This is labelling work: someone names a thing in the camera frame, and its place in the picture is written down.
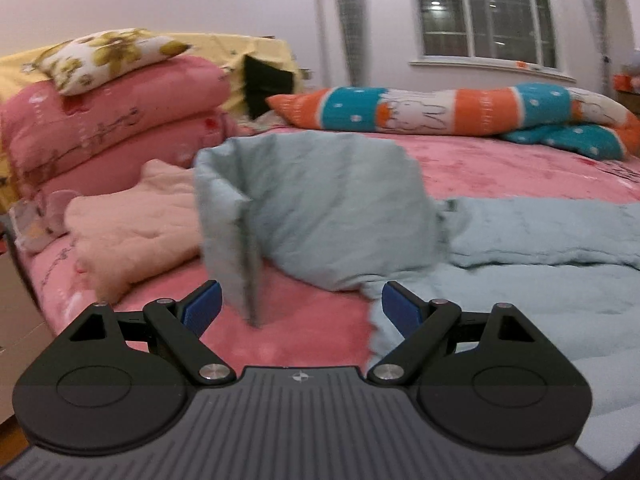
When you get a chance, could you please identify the light pink fluffy garment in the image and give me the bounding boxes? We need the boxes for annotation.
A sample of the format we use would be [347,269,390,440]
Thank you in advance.
[64,159,213,306]

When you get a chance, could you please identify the long orange teal rabbit pillow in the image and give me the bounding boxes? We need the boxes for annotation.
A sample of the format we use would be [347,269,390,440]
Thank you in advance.
[265,82,640,153]

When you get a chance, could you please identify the pink folded quilt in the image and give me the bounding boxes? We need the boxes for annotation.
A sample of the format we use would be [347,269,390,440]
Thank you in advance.
[0,55,251,201]

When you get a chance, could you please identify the black cushion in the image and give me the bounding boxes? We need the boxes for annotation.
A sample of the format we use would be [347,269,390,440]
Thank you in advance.
[242,55,296,118]

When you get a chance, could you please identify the light blue quilted duvet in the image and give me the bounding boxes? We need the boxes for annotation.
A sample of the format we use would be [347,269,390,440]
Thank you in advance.
[192,130,640,461]

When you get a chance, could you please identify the bed with pink sheet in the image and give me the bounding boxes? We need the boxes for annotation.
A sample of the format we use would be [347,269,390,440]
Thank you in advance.
[10,125,640,376]

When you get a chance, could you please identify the window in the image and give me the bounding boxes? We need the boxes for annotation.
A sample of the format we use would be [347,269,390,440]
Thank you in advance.
[409,0,576,81]

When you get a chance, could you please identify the white yellow floral pillow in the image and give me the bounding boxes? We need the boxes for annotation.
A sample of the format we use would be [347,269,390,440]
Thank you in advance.
[32,27,195,97]

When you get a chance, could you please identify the teal dotted pillow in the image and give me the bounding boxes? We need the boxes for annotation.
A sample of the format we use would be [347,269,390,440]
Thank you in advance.
[500,124,631,161]

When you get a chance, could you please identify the small pink patterned cloth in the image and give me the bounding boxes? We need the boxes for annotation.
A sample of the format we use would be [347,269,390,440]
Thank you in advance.
[9,189,83,256]

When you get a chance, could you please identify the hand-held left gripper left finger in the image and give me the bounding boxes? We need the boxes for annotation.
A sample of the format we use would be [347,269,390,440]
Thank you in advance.
[65,280,238,387]

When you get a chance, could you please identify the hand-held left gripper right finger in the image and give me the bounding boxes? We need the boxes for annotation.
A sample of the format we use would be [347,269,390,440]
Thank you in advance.
[367,281,542,387]

